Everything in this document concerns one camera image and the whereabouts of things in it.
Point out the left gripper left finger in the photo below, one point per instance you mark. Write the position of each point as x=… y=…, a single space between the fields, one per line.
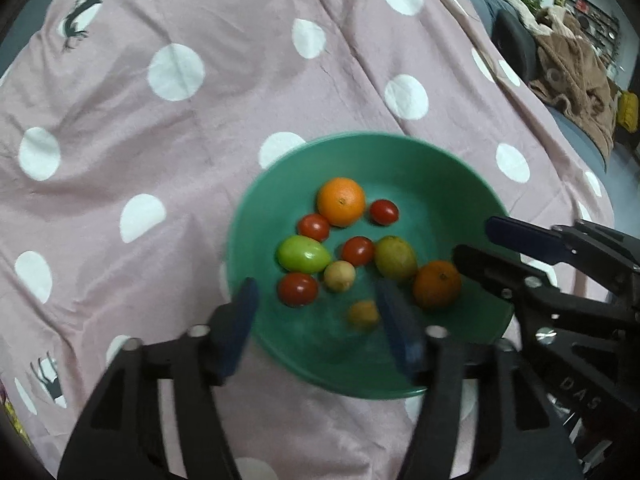
x=119 y=435

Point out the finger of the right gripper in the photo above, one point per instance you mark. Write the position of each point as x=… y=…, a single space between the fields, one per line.
x=520 y=285
x=545 y=245

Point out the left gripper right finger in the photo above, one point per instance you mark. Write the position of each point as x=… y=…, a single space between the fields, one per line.
x=517 y=435

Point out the orange mandarin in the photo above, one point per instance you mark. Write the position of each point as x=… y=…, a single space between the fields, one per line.
x=341 y=201
x=436 y=285

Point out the yellow-green round fruit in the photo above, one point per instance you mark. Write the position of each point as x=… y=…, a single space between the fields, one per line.
x=395 y=258

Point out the small yellow fruit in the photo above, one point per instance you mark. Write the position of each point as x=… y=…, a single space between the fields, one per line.
x=363 y=315
x=339 y=276

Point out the red tomato top row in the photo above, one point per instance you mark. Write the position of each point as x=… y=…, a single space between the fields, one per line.
x=358 y=251

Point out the small yellow fruit top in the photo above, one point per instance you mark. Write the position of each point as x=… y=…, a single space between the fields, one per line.
x=339 y=276

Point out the red tomato pair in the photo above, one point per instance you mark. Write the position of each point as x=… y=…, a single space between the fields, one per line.
x=314 y=226

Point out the bright green oval fruit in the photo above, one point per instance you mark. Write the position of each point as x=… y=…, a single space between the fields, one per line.
x=303 y=254

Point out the yellow bag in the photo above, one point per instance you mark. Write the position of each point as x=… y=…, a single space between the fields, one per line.
x=628 y=111

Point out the brown blanket pile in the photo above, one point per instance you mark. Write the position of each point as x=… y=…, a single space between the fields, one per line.
x=572 y=77

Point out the green plastic bowl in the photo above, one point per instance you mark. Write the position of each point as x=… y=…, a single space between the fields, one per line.
x=442 y=203

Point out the background shelf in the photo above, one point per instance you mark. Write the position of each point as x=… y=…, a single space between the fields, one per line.
x=575 y=5

